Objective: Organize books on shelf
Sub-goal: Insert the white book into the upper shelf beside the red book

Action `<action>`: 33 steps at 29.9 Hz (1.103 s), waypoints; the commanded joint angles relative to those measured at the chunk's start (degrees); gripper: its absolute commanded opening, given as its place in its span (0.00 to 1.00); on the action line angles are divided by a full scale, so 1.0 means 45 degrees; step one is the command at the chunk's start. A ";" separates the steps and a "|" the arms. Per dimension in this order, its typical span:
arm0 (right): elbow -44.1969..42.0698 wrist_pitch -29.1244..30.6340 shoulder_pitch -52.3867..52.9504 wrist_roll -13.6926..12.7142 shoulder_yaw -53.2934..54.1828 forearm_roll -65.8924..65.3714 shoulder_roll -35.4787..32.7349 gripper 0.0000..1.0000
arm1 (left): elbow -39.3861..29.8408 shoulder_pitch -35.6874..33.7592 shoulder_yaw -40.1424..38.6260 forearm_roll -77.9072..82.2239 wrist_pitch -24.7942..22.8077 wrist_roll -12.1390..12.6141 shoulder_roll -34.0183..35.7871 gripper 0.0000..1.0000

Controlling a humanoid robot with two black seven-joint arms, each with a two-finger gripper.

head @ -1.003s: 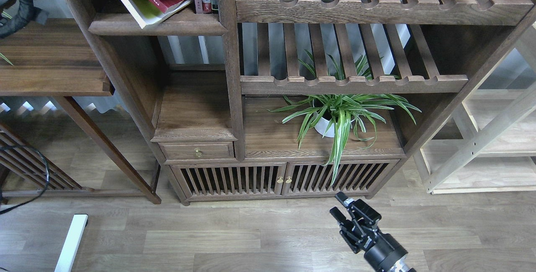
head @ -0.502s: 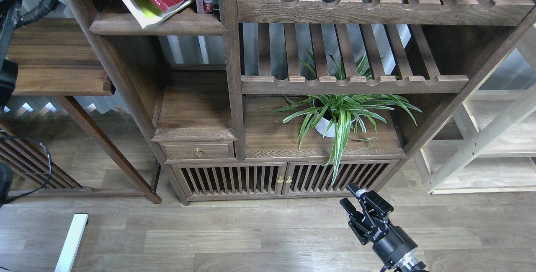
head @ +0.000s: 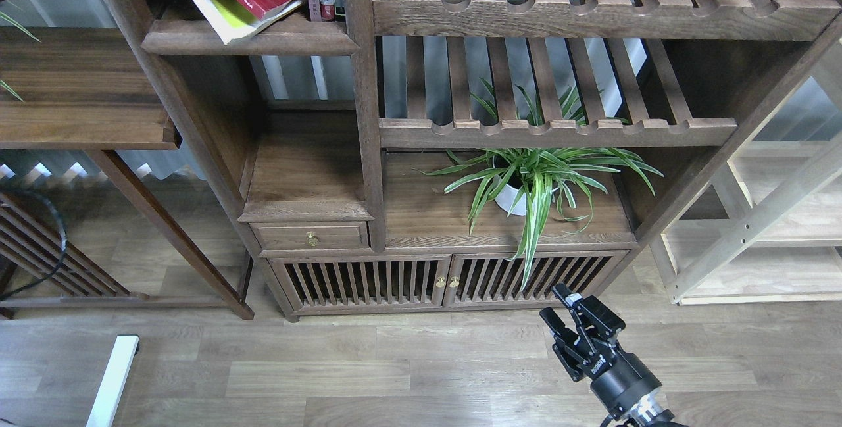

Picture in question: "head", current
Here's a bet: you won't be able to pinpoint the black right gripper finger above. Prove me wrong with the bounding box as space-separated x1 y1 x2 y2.
551 283 583 313
539 307 570 342

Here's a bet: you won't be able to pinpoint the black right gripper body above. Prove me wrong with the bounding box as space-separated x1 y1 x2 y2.
553 296 664 423

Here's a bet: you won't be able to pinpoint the yellow green cover book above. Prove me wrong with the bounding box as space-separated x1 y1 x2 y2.
192 0 306 44

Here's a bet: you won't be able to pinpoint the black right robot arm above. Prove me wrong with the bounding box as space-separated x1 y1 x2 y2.
539 283 676 426

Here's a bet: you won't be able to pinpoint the light wooden shelf rack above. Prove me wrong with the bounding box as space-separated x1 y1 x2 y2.
650 43 841 305

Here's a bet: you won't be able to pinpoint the white plant pot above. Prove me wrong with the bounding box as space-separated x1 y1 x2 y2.
492 155 558 219

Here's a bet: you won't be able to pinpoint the green spider plant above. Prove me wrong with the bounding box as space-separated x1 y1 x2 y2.
414 77 665 293

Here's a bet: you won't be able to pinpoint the dark wooden bookshelf cabinet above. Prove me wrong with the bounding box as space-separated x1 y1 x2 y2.
105 0 840 321

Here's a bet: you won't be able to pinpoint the brass drawer knob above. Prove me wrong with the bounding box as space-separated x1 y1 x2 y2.
306 232 320 247

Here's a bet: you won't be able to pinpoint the dark wooden side table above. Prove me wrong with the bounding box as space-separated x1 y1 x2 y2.
1 28 255 320

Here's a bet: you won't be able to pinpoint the green plant leaves at left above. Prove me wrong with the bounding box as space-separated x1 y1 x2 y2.
1 11 41 103

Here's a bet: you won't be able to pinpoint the white metal post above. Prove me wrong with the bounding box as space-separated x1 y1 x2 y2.
86 334 139 426

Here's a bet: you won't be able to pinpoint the black cable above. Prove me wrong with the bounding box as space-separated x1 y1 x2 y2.
0 187 68 303

